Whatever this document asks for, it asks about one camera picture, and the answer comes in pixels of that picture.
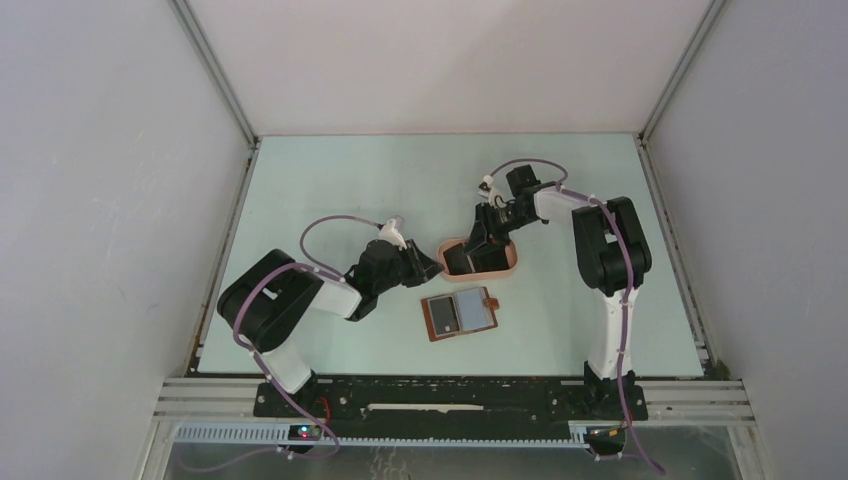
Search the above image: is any black VIP card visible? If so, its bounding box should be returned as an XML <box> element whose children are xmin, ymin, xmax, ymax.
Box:
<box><xmin>428</xmin><ymin>296</ymin><xmax>460</xmax><ymax>336</ymax></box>

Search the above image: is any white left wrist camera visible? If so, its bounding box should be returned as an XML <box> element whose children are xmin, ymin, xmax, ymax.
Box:
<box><xmin>377</xmin><ymin>215</ymin><xmax>407</xmax><ymax>250</ymax></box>

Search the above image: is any pink oval plastic tray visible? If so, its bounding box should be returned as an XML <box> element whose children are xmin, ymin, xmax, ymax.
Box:
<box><xmin>437</xmin><ymin>238</ymin><xmax>518</xmax><ymax>283</ymax></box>

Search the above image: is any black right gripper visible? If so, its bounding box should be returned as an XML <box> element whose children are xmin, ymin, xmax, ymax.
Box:
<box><xmin>464</xmin><ymin>201</ymin><xmax>537</xmax><ymax>258</ymax></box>

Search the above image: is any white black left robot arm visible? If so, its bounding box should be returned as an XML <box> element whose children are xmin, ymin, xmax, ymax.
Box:
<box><xmin>216</xmin><ymin>239</ymin><xmax>444</xmax><ymax>417</ymax></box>

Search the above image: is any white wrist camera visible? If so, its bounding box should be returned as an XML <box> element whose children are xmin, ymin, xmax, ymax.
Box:
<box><xmin>377</xmin><ymin>215</ymin><xmax>407</xmax><ymax>250</ymax></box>
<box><xmin>477</xmin><ymin>174</ymin><xmax>507</xmax><ymax>208</ymax></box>

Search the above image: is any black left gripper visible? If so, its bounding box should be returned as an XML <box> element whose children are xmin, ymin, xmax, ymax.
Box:
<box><xmin>374</xmin><ymin>239</ymin><xmax>444</xmax><ymax>295</ymax></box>

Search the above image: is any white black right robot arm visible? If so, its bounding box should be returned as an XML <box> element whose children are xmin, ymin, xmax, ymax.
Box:
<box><xmin>445</xmin><ymin>159</ymin><xmax>652</xmax><ymax>418</ymax></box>

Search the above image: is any aluminium frame rail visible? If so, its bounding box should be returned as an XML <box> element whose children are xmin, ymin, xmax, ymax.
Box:
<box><xmin>153</xmin><ymin>377</ymin><xmax>755</xmax><ymax>448</ymax></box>

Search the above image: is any brown leather card holder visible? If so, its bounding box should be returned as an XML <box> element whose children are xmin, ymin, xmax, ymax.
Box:
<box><xmin>421</xmin><ymin>287</ymin><xmax>500</xmax><ymax>342</ymax></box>

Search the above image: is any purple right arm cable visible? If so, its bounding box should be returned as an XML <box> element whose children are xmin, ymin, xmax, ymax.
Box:
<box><xmin>482</xmin><ymin>157</ymin><xmax>667</xmax><ymax>480</ymax></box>

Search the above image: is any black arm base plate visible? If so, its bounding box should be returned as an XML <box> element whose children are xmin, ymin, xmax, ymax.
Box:
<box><xmin>253</xmin><ymin>377</ymin><xmax>649</xmax><ymax>439</ymax></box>

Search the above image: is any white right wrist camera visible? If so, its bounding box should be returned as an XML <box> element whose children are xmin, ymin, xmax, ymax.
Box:
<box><xmin>477</xmin><ymin>174</ymin><xmax>507</xmax><ymax>208</ymax></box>

